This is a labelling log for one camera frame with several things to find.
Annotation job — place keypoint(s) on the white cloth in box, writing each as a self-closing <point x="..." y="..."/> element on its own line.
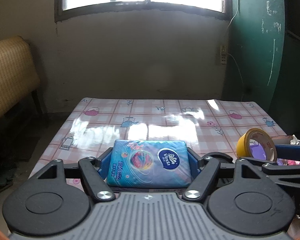
<point x="294" y="140"/>

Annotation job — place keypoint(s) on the purple facial tissue pack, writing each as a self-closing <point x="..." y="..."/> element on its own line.
<point x="259" y="152"/>

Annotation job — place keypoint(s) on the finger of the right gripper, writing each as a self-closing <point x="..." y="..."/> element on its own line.
<point x="281" y="175"/>
<point x="289" y="152"/>

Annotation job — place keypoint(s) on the woven rattan chair back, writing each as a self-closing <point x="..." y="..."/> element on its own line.
<point x="18" y="76"/>

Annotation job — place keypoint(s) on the green door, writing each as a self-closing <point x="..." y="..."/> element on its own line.
<point x="264" y="58"/>

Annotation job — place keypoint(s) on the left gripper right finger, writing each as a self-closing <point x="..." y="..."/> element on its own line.
<point x="210" y="172"/>

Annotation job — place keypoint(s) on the brown cardboard box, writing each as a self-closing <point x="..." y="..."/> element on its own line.
<point x="282" y="139"/>

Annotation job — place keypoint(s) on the beige wall power outlet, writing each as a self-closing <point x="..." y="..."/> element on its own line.
<point x="223" y="54"/>

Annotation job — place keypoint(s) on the yellow tape roll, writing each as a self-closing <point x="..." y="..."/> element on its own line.
<point x="242" y="147"/>

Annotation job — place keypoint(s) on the blue Vinda tissue pack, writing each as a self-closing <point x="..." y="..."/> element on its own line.
<point x="149" y="165"/>

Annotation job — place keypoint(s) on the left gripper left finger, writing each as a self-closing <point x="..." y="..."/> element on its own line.
<point x="94" y="171"/>

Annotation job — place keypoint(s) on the pink plaid teapot tablecloth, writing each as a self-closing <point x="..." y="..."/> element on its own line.
<point x="204" y="125"/>

